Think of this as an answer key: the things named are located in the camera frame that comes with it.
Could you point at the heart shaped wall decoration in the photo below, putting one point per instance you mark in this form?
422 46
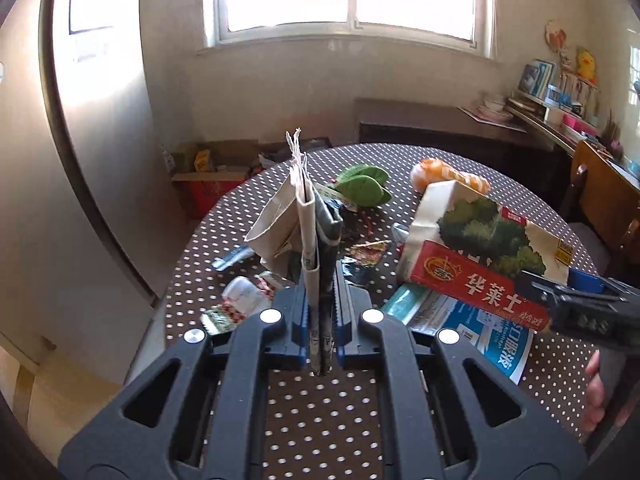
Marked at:
556 36

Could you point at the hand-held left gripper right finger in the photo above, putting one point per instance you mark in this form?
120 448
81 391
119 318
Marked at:
342 332

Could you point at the beige paper bag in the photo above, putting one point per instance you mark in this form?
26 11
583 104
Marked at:
275 220

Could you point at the person's right hand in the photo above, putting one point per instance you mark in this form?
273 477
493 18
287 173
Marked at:
595 395

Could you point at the long teal packet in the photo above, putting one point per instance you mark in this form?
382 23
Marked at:
407 305

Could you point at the metal shelf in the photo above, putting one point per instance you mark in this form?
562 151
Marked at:
545 117

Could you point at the brown polka dot tablecloth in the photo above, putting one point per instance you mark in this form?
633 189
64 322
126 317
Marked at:
320 420

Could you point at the green plush toy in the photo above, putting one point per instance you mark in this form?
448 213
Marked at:
362 185

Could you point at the pink mat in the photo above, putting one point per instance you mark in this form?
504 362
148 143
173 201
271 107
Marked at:
487 119

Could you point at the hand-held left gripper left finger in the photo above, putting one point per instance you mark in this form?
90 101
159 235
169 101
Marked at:
300 332

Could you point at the grey refrigerator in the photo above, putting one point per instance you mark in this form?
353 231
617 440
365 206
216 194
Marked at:
75 160

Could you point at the yellow packet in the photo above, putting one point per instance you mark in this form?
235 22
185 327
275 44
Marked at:
203 160

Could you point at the blue snack wrapper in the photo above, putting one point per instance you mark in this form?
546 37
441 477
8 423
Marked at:
235 256

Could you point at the dark wooden sideboard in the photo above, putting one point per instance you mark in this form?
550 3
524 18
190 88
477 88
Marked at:
440 125

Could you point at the black red snack wrapper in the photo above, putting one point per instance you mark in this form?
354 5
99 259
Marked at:
365 260

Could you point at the blue white medicine box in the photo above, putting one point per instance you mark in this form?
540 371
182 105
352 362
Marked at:
480 345

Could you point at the pink plastic box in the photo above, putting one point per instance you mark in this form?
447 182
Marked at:
577 125

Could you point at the wooden chair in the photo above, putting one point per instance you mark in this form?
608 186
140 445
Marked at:
605 185

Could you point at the blue book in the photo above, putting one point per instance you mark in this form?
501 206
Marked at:
535 77

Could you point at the yellow duck toy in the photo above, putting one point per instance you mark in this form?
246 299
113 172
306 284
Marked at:
586 65

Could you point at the silver foil packet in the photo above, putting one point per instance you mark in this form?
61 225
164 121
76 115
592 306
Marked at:
401 235

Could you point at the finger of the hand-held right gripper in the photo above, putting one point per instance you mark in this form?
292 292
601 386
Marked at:
540 290
590 284

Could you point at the stack of white bowls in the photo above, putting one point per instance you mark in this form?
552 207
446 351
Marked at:
495 105

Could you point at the brown cardboard box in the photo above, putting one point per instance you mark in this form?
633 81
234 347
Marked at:
225 157

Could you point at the orange white plush shrimp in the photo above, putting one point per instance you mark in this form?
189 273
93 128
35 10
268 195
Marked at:
437 170

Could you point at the red white cardboard food box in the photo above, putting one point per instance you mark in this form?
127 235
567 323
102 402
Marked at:
480 240

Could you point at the red green snack wrapper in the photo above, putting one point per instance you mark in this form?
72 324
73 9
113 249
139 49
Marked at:
220 320

